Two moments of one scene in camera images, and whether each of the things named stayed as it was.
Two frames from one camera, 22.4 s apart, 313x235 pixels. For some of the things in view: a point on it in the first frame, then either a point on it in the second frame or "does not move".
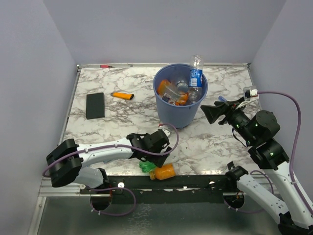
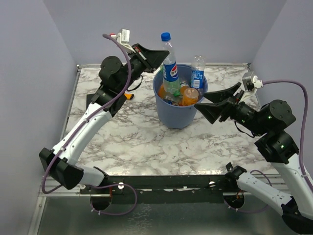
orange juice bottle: (165, 172) → (190, 95)
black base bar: (181, 189) does not move
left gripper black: (157, 160) → (150, 59)
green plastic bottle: (146, 166) → (172, 87)
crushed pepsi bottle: (195, 81) does not move
